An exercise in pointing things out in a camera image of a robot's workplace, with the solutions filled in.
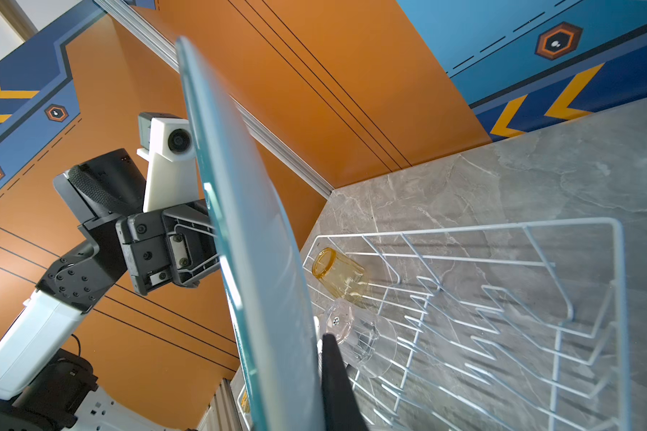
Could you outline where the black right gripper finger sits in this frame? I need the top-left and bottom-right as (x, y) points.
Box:
(322, 333), (368, 431)

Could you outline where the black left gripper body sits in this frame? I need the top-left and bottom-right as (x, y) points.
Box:
(116, 199), (220, 296)

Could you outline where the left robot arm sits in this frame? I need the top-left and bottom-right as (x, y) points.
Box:
(0, 149), (219, 430)

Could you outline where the clear glass cup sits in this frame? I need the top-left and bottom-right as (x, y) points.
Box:
(321, 298), (397, 378)

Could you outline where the yellow glass cup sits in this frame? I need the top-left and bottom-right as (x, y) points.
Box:
(311, 247), (370, 303)

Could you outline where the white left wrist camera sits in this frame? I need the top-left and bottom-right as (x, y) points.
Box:
(137, 112), (199, 213)

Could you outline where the white wire dish rack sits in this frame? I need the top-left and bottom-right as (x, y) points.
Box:
(301, 217), (633, 430)

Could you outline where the aluminium corner post left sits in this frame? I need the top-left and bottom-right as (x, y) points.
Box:
(97, 0), (334, 199)

